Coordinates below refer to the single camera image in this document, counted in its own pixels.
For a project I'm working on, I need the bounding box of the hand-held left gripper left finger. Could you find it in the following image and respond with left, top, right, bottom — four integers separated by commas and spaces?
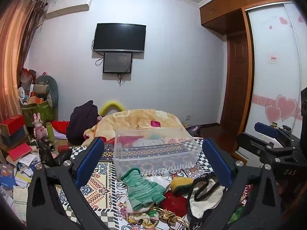
26, 137, 111, 230

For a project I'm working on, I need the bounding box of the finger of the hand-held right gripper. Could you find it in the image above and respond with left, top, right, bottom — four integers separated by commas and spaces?
255, 122, 300, 146
236, 132, 300, 167

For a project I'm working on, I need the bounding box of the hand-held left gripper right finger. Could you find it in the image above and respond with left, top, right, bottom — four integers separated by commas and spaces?
201, 138, 283, 230

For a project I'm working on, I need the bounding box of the white cloth with black strap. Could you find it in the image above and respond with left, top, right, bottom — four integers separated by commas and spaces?
187, 175, 226, 221

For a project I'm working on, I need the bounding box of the yellow green sponge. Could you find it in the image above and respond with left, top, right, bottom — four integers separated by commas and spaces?
171, 177, 194, 195

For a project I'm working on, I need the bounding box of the red cloth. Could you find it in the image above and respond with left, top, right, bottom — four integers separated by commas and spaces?
159, 192, 190, 217

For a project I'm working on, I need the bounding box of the green knitted glove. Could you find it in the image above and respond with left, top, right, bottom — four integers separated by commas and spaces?
120, 168, 166, 211

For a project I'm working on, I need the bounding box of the clear plastic storage box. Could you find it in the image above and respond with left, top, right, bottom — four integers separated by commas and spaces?
114, 127, 202, 176

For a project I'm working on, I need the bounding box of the gold headband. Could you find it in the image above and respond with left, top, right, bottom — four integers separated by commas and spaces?
153, 207, 190, 228

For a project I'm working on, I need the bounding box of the floral scrunchie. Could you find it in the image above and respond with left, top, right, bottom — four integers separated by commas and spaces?
127, 209, 161, 228

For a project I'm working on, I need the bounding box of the patterned bed sheet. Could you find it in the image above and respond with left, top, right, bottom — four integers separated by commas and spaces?
55, 136, 252, 230

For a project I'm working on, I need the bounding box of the dark purple garment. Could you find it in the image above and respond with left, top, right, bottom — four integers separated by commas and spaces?
66, 100, 99, 145

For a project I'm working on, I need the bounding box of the red garment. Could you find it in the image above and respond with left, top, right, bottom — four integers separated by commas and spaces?
51, 120, 70, 135

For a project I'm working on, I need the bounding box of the black device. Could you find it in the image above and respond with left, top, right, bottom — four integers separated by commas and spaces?
37, 136, 55, 166

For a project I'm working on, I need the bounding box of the green bottle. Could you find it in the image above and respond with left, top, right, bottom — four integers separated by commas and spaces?
46, 122, 56, 143

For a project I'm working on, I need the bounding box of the white sliding wardrobe door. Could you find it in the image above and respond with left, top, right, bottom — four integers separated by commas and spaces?
245, 2, 307, 161

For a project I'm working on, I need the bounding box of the wooden door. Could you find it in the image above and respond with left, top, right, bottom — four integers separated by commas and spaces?
219, 32, 255, 154

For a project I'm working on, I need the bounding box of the yellow fleece blanket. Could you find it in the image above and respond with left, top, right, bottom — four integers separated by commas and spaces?
82, 109, 187, 146

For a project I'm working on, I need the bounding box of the pink bunny toy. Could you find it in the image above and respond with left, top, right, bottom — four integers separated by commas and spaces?
33, 113, 48, 139

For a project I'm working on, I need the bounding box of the yellow curved foam tube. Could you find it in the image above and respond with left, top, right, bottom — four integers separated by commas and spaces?
99, 100, 125, 115

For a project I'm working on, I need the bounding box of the green paper bag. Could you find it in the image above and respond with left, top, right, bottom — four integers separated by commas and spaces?
21, 99, 54, 126

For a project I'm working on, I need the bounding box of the pile of papers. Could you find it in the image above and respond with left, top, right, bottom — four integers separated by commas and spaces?
0, 149, 42, 221

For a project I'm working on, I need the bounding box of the red book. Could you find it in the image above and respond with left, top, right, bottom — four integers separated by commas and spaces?
7, 143, 33, 161

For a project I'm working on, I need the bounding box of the grey plush toy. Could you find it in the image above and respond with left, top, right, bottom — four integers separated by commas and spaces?
34, 75, 59, 115

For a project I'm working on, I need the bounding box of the red box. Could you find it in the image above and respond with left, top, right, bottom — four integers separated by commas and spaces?
0, 115, 26, 137

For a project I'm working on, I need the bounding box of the red plastic bag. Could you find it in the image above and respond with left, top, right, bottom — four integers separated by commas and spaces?
20, 68, 36, 87

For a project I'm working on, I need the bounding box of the pink curtain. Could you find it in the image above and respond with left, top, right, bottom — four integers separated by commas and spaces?
0, 0, 45, 125

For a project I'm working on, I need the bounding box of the wooden overhead cabinet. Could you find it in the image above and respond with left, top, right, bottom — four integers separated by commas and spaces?
200, 0, 290, 35

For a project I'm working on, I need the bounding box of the brown patterned curtain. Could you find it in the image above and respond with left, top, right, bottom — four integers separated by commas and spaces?
30, 0, 48, 33

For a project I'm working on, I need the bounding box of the white air conditioner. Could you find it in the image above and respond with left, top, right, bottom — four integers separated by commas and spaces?
45, 0, 93, 20

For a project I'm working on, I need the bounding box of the small black wall monitor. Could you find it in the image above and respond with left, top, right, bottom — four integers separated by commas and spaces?
103, 52, 133, 74

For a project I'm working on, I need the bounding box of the black wall television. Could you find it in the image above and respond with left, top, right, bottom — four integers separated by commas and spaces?
93, 23, 147, 53

